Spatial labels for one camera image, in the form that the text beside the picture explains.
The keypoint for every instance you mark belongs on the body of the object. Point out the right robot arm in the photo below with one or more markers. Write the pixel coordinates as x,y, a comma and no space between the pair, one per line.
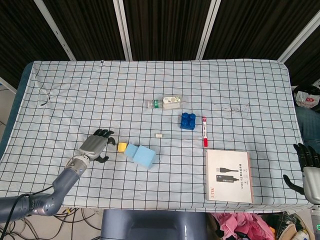
315,220

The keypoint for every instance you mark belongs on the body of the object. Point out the large light blue foam cube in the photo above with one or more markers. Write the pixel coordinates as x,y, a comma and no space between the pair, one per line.
145,157

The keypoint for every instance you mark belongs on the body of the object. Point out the clear plastic bottle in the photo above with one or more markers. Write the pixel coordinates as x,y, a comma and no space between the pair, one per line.
170,103

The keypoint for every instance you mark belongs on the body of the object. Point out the glass test tube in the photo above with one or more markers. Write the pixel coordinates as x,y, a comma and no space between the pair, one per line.
158,135

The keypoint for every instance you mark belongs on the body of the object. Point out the checkered white tablecloth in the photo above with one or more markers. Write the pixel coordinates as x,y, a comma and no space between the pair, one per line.
150,82

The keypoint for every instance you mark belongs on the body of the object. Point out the grey robot torso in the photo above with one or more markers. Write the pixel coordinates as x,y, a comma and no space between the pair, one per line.
155,225

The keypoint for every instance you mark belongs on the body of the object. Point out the red and white marker pen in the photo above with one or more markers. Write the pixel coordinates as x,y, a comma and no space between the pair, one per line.
205,130

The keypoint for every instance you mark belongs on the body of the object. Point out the pink cloth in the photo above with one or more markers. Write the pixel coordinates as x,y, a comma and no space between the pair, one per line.
240,222

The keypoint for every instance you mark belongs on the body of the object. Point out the white bag with red print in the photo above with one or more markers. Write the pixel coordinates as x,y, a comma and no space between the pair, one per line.
306,100

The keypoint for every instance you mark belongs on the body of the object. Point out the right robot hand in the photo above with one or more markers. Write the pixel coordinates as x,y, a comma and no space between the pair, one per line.
311,182

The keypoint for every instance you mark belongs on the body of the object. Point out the yellow foam cube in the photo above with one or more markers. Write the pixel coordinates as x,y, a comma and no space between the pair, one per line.
122,147

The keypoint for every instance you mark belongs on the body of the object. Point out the white frame post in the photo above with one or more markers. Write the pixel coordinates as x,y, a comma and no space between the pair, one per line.
7,85
122,27
208,30
53,27
297,37

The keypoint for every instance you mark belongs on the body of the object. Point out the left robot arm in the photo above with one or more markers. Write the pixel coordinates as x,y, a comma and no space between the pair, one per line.
65,180

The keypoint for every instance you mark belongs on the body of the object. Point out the small light blue foam cube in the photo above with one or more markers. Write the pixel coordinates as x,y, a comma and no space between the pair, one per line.
130,150

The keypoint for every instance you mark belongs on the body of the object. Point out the dark blue building block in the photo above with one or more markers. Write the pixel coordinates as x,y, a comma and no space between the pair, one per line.
187,122

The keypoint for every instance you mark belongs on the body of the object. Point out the white Z-TEK product box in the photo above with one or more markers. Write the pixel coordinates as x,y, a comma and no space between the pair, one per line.
230,175

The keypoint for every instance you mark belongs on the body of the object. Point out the blue jeans leg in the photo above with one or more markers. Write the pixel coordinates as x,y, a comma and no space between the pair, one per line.
310,122

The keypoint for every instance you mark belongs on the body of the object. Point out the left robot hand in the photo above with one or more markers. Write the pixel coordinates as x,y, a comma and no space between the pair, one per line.
92,146

